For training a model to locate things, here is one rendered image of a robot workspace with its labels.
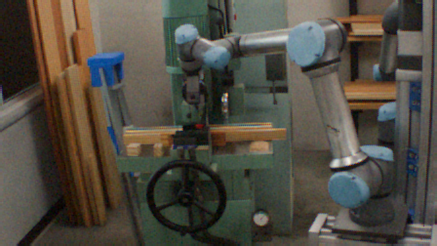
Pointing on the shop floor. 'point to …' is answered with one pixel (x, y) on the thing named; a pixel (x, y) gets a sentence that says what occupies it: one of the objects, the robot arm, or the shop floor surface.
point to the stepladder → (117, 123)
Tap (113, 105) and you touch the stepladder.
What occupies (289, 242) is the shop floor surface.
